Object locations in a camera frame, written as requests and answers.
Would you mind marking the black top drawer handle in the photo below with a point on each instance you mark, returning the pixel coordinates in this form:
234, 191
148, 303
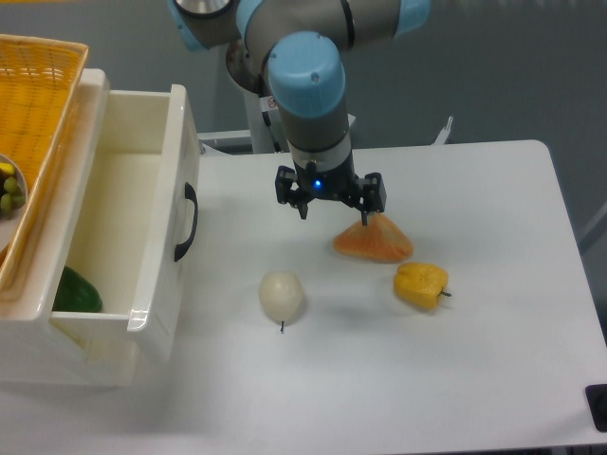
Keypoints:
190, 224

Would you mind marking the black corner object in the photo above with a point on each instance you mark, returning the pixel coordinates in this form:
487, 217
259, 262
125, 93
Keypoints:
596, 396

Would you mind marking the yellow woven basket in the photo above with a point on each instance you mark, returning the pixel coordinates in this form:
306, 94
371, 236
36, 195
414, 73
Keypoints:
39, 77

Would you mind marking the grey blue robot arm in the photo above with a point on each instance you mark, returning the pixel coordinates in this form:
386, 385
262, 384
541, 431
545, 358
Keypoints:
293, 53

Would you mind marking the white drawer cabinet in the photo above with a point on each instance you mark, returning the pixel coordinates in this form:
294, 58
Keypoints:
33, 349

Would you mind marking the green bell pepper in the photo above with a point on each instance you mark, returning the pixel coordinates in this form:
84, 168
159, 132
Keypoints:
76, 294

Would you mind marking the green yellow grapes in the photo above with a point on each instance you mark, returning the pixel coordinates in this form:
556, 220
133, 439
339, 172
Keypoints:
12, 191

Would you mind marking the white plate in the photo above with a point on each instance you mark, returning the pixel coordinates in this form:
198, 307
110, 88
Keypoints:
9, 227

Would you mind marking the white drawer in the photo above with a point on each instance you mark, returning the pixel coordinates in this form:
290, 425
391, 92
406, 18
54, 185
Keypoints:
131, 220

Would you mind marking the yellow bell pepper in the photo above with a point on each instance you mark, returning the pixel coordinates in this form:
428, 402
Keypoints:
420, 284

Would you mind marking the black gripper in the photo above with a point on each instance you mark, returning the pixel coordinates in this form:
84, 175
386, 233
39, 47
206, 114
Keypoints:
329, 175

